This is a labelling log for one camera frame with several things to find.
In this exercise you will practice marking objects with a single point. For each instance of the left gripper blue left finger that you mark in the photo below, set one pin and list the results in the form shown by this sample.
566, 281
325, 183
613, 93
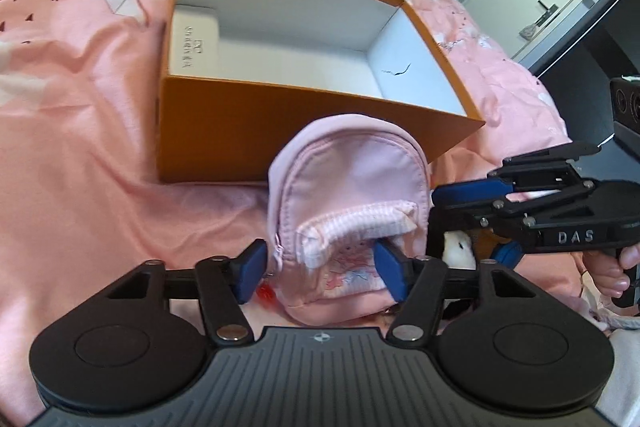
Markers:
247, 270

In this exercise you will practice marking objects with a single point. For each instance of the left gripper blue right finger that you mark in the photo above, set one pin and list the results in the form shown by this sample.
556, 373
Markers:
393, 267

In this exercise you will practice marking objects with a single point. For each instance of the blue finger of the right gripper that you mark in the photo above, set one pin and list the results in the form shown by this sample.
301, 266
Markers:
470, 191
508, 254

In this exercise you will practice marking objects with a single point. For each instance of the white black plush toy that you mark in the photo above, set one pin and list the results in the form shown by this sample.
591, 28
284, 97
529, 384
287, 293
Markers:
458, 251

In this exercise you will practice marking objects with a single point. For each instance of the pink mini backpack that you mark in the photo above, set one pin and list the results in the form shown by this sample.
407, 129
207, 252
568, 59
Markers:
339, 185

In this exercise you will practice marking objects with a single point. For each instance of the person's right hand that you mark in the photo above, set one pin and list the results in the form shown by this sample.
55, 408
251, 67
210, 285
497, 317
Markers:
608, 273

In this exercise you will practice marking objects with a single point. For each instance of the orange cardboard box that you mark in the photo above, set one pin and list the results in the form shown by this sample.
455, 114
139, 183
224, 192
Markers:
239, 78

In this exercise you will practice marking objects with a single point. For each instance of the pink patterned duvet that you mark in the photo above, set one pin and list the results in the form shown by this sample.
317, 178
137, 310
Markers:
80, 200

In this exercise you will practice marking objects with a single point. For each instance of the door handle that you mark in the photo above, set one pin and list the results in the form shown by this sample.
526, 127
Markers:
529, 32

